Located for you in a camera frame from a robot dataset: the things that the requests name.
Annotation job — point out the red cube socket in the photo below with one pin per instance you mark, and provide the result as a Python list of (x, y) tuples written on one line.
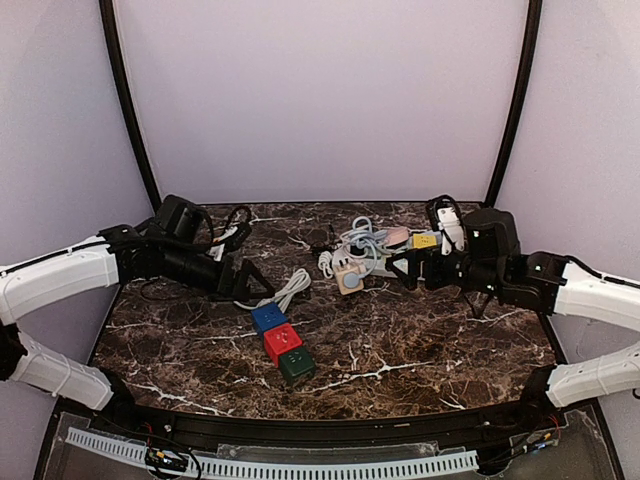
[(280, 340)]

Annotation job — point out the black charger plug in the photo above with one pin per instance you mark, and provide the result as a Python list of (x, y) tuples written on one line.
[(356, 251)]

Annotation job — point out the small circuit board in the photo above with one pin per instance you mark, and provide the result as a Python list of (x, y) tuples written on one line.
[(165, 461)]

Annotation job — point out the white power strip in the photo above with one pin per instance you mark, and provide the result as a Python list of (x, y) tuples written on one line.
[(376, 267)]

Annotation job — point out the blue cube socket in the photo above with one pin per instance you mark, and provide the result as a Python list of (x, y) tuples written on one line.
[(267, 317)]

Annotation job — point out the black frame post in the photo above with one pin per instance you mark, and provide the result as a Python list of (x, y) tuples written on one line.
[(525, 64), (128, 110)]

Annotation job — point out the white slotted cable duct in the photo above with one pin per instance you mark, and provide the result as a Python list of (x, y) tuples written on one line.
[(131, 453)]

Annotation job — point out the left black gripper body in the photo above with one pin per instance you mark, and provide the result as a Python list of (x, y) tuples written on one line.
[(228, 278)]

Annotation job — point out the pink plug adapter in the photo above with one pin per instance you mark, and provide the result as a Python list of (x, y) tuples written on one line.
[(395, 237)]

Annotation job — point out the yellow cube socket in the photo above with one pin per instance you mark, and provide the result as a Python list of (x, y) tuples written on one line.
[(424, 240)]

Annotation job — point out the right black frame post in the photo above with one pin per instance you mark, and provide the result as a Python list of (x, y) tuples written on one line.
[(525, 64)]

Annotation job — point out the dark green cube socket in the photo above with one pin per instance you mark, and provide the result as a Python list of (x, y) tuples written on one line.
[(297, 366)]

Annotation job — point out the left black frame post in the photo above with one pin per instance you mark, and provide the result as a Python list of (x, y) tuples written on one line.
[(128, 110)]

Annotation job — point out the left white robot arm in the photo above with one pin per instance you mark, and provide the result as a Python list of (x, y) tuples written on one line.
[(108, 260)]

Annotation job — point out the beige cube socket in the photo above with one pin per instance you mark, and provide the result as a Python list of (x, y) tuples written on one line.
[(349, 279)]

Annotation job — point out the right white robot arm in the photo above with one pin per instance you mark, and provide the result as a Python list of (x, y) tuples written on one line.
[(551, 285)]

